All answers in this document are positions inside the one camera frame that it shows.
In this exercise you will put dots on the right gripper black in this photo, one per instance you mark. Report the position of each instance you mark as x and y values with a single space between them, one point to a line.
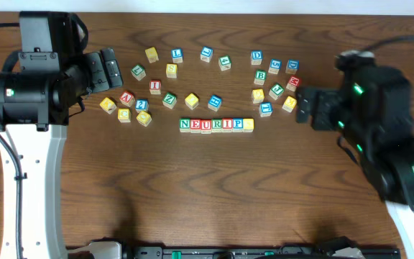
322 108

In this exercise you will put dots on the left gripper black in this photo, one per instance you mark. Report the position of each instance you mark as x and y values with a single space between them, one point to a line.
97 72

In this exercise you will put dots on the blue P block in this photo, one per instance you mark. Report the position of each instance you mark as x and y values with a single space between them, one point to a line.
238 125

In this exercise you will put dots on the green N block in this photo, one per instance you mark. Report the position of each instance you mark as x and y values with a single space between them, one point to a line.
184 125

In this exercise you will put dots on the red i block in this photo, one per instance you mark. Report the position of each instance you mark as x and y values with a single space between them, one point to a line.
227 125
155 87

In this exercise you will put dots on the red E block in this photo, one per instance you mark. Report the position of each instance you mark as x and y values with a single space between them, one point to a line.
195 126

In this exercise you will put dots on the green R block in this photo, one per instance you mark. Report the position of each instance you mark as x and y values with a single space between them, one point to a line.
216 125

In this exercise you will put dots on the red U block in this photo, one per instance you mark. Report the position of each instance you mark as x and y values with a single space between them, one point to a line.
206 126

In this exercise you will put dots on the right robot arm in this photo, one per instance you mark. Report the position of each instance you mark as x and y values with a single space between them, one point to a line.
372 112

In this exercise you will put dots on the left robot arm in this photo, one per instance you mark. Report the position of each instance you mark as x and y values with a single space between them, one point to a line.
37 89

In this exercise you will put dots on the yellow K block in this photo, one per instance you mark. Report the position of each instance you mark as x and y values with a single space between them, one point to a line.
108 105

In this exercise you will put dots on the yellow X block right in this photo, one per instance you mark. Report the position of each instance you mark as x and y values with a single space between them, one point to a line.
289 104

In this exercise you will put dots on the red A block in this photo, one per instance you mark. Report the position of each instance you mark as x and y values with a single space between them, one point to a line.
127 99

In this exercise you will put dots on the green L block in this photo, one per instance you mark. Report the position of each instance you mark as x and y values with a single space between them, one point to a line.
138 72

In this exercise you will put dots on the red M block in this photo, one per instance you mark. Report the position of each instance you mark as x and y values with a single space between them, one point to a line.
293 83

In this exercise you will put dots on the yellow C block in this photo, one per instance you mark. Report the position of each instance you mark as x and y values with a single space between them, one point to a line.
124 115

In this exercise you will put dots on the blue 2 block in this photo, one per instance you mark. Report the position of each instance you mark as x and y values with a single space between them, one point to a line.
141 105

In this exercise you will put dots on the green J block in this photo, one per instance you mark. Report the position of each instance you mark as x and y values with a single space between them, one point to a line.
276 91

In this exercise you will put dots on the blue D block right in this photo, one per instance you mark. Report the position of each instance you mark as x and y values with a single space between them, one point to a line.
292 67

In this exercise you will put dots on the blue d block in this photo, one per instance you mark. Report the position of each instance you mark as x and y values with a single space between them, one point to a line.
292 67
256 57

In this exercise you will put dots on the blue T block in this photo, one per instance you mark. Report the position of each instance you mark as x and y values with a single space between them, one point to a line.
265 109

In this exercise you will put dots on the blue 5 block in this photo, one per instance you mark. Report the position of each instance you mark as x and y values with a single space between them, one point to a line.
275 66

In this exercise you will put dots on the yellow S block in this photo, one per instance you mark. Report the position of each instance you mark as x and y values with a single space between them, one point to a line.
172 70

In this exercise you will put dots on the green B block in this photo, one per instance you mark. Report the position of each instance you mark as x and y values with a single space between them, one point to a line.
260 77

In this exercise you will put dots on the green Z block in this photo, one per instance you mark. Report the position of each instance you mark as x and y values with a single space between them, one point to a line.
169 100

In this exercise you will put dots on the yellow tilted O block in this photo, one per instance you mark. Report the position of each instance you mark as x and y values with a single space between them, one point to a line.
191 101

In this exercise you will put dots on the blue tilted L block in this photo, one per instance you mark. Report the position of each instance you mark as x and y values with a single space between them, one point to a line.
206 54

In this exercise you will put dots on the blue H block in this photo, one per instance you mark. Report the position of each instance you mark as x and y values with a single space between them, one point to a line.
214 103

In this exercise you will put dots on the green 4 block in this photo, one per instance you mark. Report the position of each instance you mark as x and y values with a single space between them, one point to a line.
224 62

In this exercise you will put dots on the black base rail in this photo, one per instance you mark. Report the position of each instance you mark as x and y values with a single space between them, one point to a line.
340 247

